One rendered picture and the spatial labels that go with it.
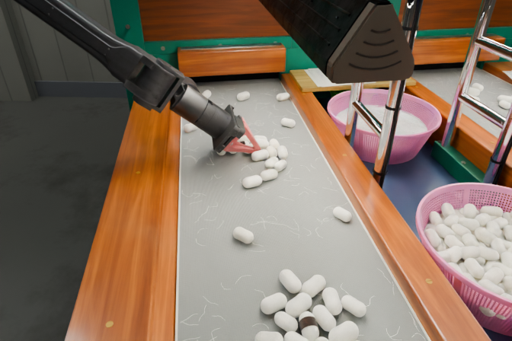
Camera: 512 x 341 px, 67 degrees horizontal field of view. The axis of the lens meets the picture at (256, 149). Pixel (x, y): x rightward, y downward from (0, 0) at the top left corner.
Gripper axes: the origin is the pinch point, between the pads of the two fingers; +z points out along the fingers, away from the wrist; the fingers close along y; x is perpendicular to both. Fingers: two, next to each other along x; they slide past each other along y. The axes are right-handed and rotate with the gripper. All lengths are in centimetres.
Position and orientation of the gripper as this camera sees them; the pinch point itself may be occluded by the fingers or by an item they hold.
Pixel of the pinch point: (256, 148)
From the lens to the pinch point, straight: 79.9
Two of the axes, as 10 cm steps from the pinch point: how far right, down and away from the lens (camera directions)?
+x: -6.5, 7.0, 3.0
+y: -1.7, -5.1, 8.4
